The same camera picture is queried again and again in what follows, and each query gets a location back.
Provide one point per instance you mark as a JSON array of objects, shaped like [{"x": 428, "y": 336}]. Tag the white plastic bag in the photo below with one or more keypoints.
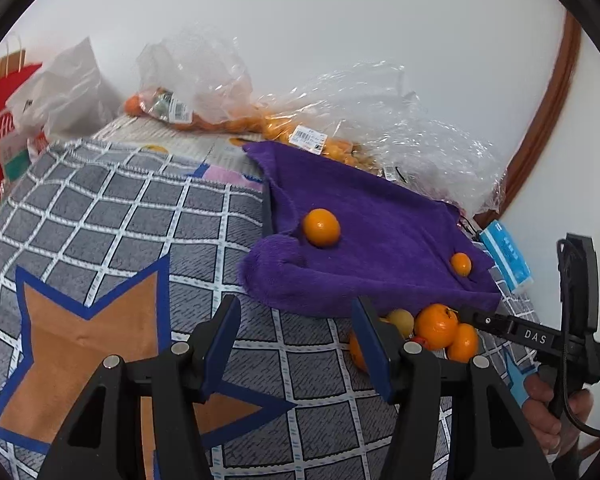
[{"x": 65, "y": 95}]

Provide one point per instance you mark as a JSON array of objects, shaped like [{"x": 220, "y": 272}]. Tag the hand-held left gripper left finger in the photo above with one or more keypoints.
[{"x": 225, "y": 342}]

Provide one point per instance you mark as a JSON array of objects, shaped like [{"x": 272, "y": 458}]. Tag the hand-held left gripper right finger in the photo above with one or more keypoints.
[{"x": 372, "y": 347}]

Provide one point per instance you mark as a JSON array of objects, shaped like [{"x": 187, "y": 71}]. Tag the clear bag of oranges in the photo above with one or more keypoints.
[{"x": 200, "y": 80}]

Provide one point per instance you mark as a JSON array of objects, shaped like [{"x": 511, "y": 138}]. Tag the yellow round fruit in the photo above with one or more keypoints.
[{"x": 401, "y": 321}]

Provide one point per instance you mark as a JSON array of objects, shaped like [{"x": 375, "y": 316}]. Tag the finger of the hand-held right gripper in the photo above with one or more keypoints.
[{"x": 487, "y": 321}]

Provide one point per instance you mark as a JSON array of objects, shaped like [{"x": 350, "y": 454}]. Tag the brown paper bag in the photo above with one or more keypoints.
[{"x": 2, "y": 65}]

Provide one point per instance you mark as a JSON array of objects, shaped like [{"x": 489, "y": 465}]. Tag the black tray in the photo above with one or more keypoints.
[{"x": 267, "y": 210}]

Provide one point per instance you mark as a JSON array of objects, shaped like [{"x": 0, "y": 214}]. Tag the clear bag of cherry tomatoes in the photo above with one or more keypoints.
[{"x": 445, "y": 160}]

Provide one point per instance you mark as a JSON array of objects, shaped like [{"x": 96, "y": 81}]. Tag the printed paper sheet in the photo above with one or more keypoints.
[{"x": 180, "y": 142}]

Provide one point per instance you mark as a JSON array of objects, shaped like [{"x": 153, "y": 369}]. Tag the grey checked blanket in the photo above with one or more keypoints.
[{"x": 130, "y": 220}]

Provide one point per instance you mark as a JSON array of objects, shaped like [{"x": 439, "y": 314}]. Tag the purple towel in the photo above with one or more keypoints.
[{"x": 380, "y": 220}]

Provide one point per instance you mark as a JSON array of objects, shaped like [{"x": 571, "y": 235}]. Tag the clear bag of kumquats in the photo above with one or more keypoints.
[{"x": 340, "y": 105}]

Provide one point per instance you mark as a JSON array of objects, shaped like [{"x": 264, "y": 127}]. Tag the mandarin orange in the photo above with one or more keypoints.
[
  {"x": 461, "y": 264},
  {"x": 435, "y": 326},
  {"x": 357, "y": 352},
  {"x": 321, "y": 227},
  {"x": 464, "y": 344}
]

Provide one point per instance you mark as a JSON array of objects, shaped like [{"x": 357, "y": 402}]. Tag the person's right hand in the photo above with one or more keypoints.
[{"x": 542, "y": 410}]

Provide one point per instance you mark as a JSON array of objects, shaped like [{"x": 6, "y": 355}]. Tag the red paper bag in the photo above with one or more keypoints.
[{"x": 0, "y": 125}]

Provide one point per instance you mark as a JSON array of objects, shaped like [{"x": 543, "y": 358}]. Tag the red cherry tomato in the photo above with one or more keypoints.
[{"x": 418, "y": 341}]

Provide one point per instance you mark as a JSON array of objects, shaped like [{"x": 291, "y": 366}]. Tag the blue tissue pack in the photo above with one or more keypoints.
[{"x": 507, "y": 255}]

